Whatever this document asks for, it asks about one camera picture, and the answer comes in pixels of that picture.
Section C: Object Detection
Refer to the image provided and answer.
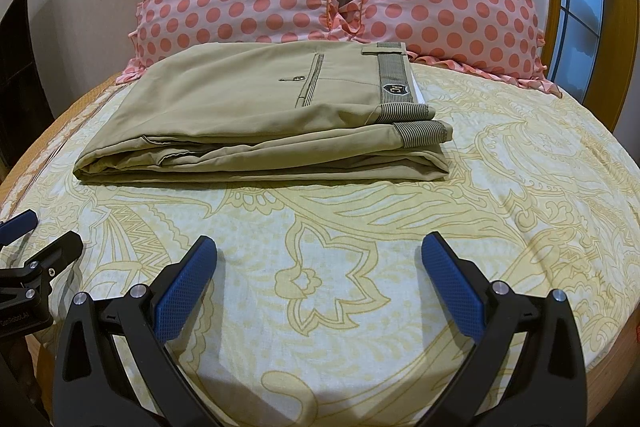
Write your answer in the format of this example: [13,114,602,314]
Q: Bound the khaki pants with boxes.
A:
[73,42,454,185]

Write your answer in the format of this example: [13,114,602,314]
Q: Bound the yellow floral bed sheet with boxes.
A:
[0,59,640,427]

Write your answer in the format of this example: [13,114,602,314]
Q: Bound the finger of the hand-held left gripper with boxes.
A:
[10,230,84,288]
[0,210,38,248]

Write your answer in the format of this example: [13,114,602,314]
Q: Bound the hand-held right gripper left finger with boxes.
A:
[52,235,224,427]

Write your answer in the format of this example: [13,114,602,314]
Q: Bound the dark furniture panel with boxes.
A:
[0,0,53,180]

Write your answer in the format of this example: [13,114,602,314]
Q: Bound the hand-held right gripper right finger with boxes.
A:
[416,232,589,427]

